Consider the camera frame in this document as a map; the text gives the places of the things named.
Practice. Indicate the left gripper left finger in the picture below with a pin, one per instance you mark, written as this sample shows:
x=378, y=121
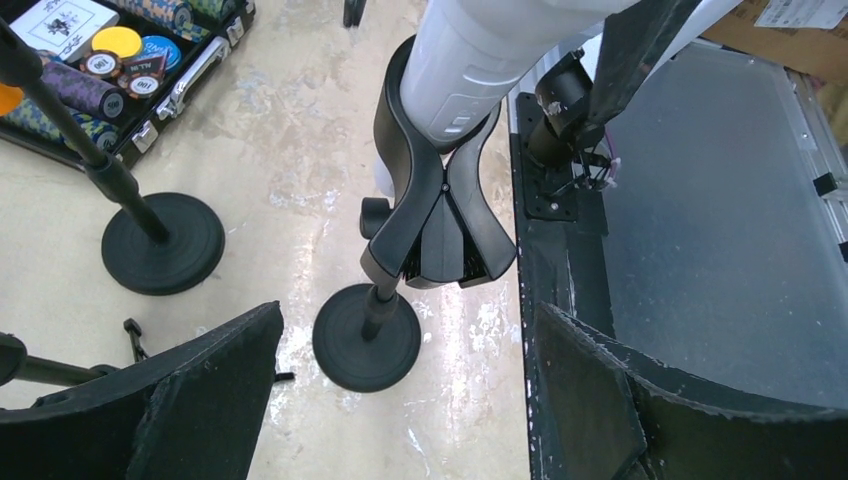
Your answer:
x=194, y=411

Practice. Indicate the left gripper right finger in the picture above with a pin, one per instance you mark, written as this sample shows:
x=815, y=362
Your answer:
x=617, y=413

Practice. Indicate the orange mic round stand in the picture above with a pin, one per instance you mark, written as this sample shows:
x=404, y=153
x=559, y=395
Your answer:
x=159, y=244

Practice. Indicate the white mic clamp stand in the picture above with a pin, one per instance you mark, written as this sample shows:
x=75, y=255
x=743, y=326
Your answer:
x=437, y=230

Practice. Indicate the white microphone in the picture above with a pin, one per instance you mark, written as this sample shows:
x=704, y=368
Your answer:
x=464, y=59

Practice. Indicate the orange microphone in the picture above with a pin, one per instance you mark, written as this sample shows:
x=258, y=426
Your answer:
x=10, y=98

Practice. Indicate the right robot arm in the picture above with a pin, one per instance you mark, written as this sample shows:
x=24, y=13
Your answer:
x=576, y=106

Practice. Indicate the purple poker chip roll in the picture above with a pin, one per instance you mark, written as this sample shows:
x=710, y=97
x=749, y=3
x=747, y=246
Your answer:
x=84, y=93

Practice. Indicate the black poker chip case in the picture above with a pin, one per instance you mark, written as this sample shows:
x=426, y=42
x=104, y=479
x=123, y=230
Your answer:
x=184, y=43

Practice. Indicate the yellow dealer chip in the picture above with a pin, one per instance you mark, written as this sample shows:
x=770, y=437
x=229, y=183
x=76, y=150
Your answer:
x=122, y=41

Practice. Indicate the white playing card box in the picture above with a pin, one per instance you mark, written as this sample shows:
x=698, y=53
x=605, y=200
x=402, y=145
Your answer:
x=63, y=28

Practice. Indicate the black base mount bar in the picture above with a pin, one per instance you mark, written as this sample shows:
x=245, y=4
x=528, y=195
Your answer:
x=560, y=261

